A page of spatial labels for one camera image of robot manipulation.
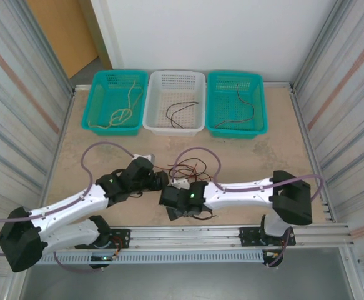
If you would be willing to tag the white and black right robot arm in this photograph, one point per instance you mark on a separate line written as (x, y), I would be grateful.
(238, 195)

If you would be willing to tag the teal plastic basket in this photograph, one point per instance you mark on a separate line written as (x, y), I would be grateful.
(238, 132)
(119, 132)

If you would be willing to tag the white plastic basket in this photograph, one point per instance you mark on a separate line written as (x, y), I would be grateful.
(172, 132)

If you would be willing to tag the red power lead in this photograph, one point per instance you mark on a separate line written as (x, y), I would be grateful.
(283, 245)
(116, 241)

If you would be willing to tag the wooden door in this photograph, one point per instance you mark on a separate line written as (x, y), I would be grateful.
(63, 31)

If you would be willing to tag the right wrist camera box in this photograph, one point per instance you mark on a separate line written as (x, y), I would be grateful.
(181, 182)

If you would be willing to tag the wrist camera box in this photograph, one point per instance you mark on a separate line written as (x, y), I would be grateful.
(181, 182)
(144, 157)

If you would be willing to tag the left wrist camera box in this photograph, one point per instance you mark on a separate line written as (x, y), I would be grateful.
(144, 157)

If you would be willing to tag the aluminium mounting rail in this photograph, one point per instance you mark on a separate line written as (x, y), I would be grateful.
(184, 236)

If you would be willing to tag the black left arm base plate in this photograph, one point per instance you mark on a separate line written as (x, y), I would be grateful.
(122, 239)

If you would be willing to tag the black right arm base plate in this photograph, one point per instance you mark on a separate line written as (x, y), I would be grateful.
(247, 236)

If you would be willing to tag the white door frame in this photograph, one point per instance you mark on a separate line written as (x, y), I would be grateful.
(106, 31)

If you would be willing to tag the aluminium frame bar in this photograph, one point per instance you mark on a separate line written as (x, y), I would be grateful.
(277, 84)

